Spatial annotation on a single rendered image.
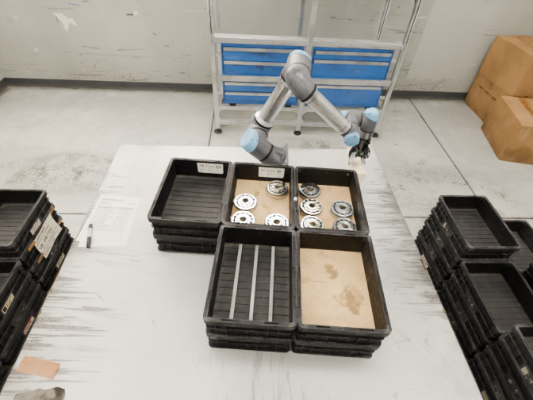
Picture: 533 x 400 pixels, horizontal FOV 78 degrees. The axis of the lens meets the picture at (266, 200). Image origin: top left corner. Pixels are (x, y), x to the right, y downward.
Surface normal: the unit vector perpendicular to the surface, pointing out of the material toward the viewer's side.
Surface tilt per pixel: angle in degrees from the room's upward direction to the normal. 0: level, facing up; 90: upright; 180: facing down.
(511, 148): 90
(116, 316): 0
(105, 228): 0
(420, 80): 90
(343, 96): 90
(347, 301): 0
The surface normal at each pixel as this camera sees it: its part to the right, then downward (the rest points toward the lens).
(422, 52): 0.03, 0.71
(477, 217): 0.05, -0.70
